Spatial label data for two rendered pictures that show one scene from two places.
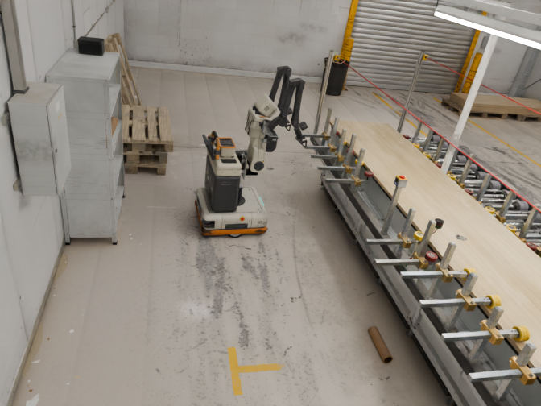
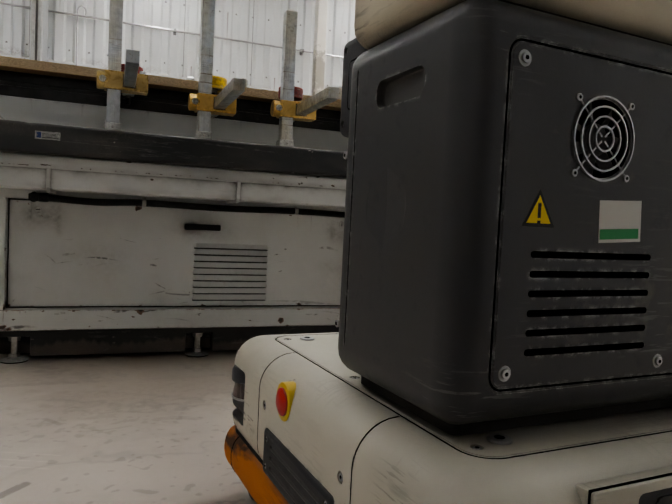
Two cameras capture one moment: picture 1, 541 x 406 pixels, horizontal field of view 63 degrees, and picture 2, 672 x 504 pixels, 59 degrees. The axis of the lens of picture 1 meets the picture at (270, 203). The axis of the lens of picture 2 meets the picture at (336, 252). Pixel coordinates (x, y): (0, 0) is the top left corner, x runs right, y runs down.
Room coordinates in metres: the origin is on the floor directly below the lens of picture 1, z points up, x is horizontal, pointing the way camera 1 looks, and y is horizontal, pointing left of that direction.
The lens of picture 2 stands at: (4.24, 1.23, 0.48)
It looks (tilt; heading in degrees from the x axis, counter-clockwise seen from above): 3 degrees down; 265
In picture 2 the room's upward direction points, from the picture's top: 3 degrees clockwise
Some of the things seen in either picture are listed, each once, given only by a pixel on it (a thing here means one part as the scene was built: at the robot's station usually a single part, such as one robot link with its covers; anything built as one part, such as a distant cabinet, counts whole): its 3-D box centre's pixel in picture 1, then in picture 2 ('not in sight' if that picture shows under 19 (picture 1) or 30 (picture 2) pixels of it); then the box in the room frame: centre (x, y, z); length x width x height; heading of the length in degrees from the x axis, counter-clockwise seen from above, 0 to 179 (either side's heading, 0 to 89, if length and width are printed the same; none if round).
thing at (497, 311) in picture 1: (482, 338); not in sight; (1.84, -1.30, 0.87); 0.04 x 0.04 x 0.48; 16
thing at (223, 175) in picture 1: (225, 173); (559, 149); (3.89, 0.49, 0.59); 0.55 x 0.34 x 0.83; 20
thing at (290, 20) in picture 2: (340, 150); (287, 89); (4.25, -0.62, 0.88); 0.04 x 0.04 x 0.48; 16
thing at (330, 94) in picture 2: (331, 157); (308, 107); (4.19, -0.54, 0.81); 0.43 x 0.03 x 0.04; 106
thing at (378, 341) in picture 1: (379, 344); not in sight; (2.49, -1.02, 0.04); 0.30 x 0.08 x 0.08; 16
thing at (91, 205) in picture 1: (92, 147); not in sight; (3.61, 1.69, 0.78); 0.90 x 0.45 x 1.55; 16
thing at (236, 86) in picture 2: (324, 147); (223, 100); (4.43, -0.47, 0.80); 0.43 x 0.03 x 0.04; 106
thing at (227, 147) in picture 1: (225, 147); not in sight; (3.88, 0.51, 0.87); 0.23 x 0.15 x 0.11; 20
